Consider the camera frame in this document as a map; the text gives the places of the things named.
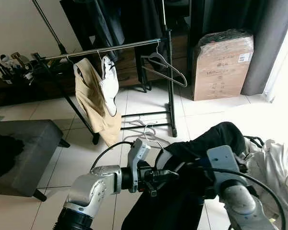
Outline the wrapped cardboard box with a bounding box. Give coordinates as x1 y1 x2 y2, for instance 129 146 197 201
192 30 255 101

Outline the dark grey curtain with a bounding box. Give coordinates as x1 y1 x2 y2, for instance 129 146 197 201
241 0 288 96

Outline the black cloth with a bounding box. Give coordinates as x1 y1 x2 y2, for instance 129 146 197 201
0 134 25 182

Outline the black garment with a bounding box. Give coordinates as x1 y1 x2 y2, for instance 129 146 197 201
121 122 248 230

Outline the dark grey clothes hanger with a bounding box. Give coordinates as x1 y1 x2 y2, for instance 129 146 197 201
141 41 188 88

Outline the white hanging garment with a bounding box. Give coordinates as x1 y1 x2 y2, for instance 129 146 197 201
98 56 120 117

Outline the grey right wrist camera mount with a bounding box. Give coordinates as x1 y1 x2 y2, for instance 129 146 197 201
205 145 240 192

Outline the tan shoe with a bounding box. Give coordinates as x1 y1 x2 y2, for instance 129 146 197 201
12 51 29 65

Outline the black metal clothes rack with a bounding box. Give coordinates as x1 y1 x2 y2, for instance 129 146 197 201
31 0 179 146

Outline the black bag strap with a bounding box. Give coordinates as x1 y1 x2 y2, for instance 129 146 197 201
242 136 264 147

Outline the white sneaker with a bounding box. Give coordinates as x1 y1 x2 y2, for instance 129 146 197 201
0 54 13 68

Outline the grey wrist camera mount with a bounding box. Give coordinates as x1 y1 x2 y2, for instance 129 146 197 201
205 145 240 192
127 138 152 193

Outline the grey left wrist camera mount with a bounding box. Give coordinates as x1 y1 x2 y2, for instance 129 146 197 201
127 138 152 193

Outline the white clothes pile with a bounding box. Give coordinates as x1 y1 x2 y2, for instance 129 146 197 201
240 137 288 230

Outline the dark wooden low cabinet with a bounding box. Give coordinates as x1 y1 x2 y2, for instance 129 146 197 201
0 34 190 108

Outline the beige hanging garment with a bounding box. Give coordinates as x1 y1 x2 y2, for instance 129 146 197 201
73 57 122 148

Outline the grey fabric ottoman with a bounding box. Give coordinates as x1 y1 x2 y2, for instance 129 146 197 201
0 120 70 202

